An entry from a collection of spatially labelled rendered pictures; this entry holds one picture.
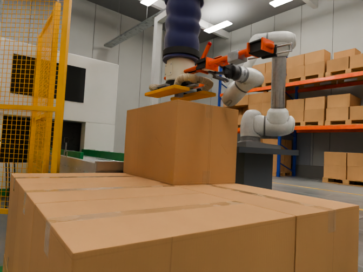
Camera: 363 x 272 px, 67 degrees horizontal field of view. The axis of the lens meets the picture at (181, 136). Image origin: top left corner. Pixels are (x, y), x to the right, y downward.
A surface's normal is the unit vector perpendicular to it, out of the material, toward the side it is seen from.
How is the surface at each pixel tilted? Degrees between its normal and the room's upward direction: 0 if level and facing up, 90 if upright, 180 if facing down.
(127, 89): 90
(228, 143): 90
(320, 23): 90
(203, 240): 90
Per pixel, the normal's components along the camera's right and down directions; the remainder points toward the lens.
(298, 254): 0.58, -0.01
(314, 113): -0.78, -0.07
